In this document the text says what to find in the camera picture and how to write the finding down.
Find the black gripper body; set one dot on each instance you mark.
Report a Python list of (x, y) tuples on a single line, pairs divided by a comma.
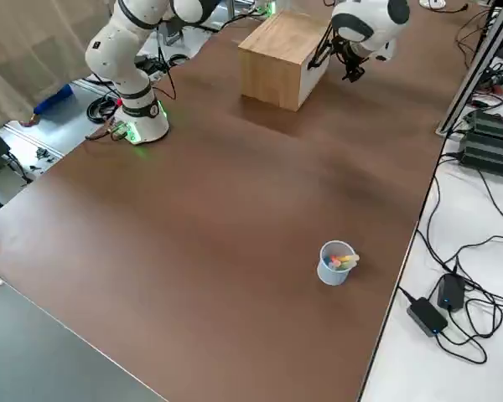
[(352, 56)]

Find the light wooden cabinet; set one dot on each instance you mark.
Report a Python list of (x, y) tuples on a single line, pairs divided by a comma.
[(268, 71)]

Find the white desk lamp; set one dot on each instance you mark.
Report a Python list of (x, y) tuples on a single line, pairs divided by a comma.
[(432, 3)]

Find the power strip with plugs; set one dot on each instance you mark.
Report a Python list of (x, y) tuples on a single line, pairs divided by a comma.
[(492, 81)]

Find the dark green power supply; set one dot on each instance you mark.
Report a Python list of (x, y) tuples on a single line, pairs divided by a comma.
[(492, 123), (486, 157)]

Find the yellow marker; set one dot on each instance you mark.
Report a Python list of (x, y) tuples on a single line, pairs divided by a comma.
[(352, 259)]

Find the orange marker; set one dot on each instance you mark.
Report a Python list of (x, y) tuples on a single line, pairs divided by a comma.
[(335, 259)]

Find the white power strip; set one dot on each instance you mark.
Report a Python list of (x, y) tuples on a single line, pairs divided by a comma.
[(157, 75)]

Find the blue marker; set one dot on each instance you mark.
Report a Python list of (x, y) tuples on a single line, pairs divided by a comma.
[(328, 263)]

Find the green marker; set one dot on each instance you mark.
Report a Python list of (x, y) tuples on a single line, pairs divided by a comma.
[(343, 265)]

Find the light blue pen cup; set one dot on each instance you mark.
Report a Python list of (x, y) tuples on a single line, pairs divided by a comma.
[(331, 276)]

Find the black power adapter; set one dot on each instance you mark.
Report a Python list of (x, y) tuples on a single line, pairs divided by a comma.
[(427, 316), (450, 289)]

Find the green circuit board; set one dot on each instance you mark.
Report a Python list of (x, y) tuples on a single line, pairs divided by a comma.
[(118, 130)]

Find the blue cylindrical object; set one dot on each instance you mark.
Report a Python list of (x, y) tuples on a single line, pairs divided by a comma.
[(54, 98)]

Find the red orange tool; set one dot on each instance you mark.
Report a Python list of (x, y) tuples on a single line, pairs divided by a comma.
[(30, 121)]

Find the beige curtain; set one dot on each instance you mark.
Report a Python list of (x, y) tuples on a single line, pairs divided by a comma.
[(25, 50)]

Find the aluminium frame post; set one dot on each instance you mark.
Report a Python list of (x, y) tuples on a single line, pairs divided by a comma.
[(469, 79)]

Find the grey metal bracket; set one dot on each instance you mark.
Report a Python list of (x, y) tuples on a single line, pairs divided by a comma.
[(172, 35)]

